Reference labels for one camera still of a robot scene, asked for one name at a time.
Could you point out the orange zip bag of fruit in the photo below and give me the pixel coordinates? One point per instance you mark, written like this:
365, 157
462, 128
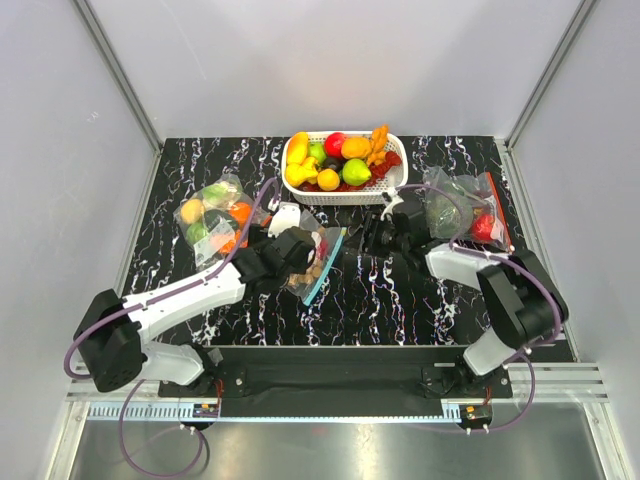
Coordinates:
212, 219

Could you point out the red fake chili peppers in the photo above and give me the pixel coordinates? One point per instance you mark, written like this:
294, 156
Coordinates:
379, 172

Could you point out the red zip bag with broccoli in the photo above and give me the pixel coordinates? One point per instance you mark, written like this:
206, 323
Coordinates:
481, 192

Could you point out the brown fake longan bunch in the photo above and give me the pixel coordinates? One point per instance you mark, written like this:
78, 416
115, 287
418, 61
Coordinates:
302, 284

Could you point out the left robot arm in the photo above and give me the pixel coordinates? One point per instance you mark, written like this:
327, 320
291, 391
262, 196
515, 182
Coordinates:
117, 337

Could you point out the orange fake carrot bunch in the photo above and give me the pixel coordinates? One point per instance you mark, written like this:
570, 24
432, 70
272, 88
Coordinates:
378, 142

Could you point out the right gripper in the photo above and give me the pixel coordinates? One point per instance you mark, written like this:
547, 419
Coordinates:
372, 225

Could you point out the red fake fruit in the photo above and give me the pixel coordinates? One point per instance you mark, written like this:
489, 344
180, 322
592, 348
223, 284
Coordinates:
322, 245

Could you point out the white plastic basket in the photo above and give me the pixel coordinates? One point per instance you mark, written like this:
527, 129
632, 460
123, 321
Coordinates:
338, 168

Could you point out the red fake apple in bag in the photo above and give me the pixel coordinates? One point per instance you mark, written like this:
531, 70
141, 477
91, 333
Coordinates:
482, 228

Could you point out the yellow fake lemon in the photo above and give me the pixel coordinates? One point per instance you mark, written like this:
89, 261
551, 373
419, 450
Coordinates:
328, 180

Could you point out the blue zip clear bag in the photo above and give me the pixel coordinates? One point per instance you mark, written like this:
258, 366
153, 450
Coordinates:
328, 243

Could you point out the fake broccoli head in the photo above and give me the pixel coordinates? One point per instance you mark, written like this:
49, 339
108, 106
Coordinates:
448, 218

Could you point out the yellow fake mango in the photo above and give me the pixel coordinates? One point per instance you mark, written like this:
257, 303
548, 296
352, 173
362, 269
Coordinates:
297, 148

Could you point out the orange fake fruit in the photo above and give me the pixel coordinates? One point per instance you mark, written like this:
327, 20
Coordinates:
356, 147

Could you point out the green fake apple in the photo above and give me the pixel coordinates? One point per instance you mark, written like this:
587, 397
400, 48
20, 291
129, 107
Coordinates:
317, 151

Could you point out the green fake pear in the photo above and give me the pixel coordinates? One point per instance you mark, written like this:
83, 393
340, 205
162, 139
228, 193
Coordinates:
355, 172

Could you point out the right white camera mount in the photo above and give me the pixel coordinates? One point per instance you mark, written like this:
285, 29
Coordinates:
391, 199

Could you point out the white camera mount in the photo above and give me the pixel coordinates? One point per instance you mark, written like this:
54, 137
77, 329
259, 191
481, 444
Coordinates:
287, 215
391, 199

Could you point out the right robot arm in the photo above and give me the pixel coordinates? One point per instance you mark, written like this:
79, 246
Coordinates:
524, 305

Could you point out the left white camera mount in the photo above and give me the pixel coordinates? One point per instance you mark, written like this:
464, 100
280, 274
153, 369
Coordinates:
287, 215

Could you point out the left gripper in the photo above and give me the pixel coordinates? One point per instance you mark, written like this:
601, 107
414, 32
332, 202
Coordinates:
301, 269

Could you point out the yellow fake bell pepper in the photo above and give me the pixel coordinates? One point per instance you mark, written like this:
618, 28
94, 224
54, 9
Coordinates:
304, 172

